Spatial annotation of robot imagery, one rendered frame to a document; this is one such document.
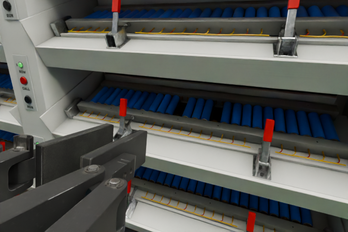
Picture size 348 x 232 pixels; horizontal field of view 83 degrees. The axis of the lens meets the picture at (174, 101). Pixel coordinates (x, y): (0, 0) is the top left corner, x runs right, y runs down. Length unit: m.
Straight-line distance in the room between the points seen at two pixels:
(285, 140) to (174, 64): 0.23
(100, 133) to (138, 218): 0.38
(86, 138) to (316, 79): 0.28
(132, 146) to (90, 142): 0.04
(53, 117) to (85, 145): 0.36
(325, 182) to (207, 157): 0.18
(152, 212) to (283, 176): 0.30
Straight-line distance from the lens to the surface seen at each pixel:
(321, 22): 0.36
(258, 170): 0.37
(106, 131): 0.19
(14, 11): 0.52
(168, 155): 0.38
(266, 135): 0.34
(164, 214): 0.53
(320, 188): 0.39
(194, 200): 0.50
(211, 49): 0.31
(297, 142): 0.40
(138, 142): 0.17
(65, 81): 0.54
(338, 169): 0.42
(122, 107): 0.40
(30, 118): 0.57
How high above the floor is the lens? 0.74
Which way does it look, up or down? 18 degrees down
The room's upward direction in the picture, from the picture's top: 1 degrees clockwise
